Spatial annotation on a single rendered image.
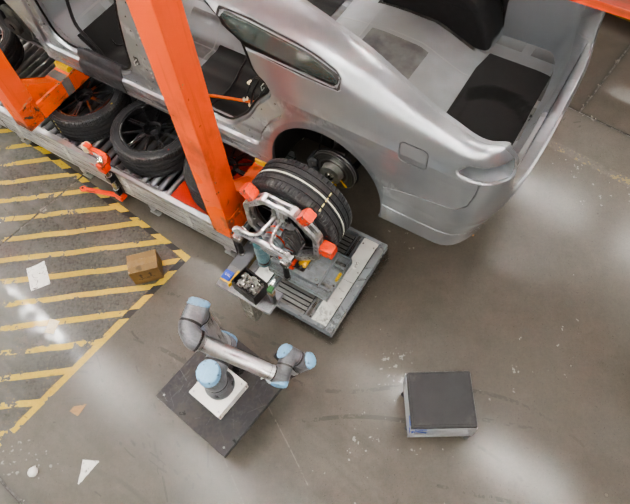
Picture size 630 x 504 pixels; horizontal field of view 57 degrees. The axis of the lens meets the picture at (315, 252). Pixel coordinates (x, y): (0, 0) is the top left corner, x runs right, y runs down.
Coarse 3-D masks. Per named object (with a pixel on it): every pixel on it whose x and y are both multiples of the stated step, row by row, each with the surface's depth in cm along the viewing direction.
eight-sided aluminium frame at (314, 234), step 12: (264, 192) 341; (252, 204) 348; (264, 204) 338; (276, 204) 334; (288, 204) 334; (252, 216) 367; (288, 216) 333; (312, 228) 339; (312, 240) 341; (300, 252) 375; (312, 252) 366
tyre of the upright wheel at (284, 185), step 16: (272, 160) 353; (288, 160) 344; (256, 176) 354; (272, 176) 340; (288, 176) 336; (304, 176) 336; (320, 176) 338; (272, 192) 340; (288, 192) 332; (304, 192) 332; (320, 192) 336; (336, 192) 341; (256, 208) 372; (304, 208) 334; (320, 208) 334; (336, 208) 341; (320, 224) 339; (336, 224) 343; (336, 240) 351
